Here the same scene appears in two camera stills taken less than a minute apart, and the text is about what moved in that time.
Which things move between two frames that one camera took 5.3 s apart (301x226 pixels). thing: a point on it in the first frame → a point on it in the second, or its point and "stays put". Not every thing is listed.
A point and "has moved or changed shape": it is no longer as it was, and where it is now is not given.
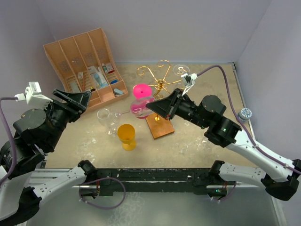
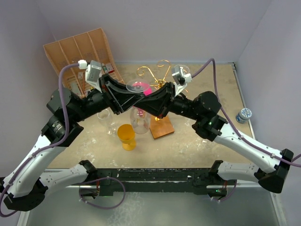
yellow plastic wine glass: x=126 y=134 stays put
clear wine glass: x=104 y=119 stays put
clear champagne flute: x=180 y=69 stays put
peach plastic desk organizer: x=84 y=62 stays put
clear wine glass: x=138 y=107 has moved or changed shape
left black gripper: x=78 y=103 → x=119 y=97
